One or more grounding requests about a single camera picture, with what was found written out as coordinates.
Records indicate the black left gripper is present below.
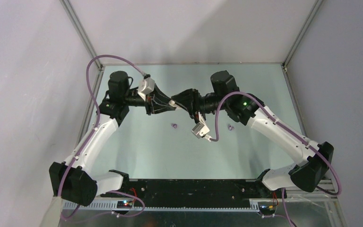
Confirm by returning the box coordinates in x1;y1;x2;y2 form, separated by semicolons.
122;83;175;115

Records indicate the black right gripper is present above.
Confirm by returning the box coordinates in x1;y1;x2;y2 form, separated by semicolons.
171;89;228;124

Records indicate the white earbud charging case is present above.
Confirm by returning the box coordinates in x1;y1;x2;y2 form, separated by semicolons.
168;100;179;109

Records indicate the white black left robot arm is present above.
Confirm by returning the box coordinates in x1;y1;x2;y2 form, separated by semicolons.
49;71;176;206

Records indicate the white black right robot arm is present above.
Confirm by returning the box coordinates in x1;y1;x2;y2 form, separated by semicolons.
169;70;334;198

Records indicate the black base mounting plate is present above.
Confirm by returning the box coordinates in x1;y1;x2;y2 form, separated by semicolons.
100;178;287;208

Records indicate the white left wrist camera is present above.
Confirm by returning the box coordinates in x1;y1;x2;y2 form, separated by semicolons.
137;77;155;101

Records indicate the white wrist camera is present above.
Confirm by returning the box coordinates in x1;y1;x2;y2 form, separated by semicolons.
137;77;155;101
191;122;210;138

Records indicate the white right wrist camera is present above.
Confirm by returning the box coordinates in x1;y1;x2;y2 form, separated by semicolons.
191;122;210;138

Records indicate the aluminium frame corner post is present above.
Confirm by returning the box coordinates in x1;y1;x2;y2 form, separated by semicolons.
60;0;98;59

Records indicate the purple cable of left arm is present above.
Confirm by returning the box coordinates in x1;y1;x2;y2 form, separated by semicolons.
58;54;147;220

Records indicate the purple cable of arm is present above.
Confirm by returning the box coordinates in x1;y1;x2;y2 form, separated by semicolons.
208;91;342;227
58;54;147;220

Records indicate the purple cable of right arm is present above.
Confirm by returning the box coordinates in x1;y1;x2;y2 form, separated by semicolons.
208;91;342;227

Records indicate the right rear frame post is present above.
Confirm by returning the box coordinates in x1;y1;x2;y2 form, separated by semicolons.
282;0;324;71

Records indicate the aluminium front frame rail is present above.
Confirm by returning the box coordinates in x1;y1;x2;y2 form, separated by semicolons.
53;178;339;214

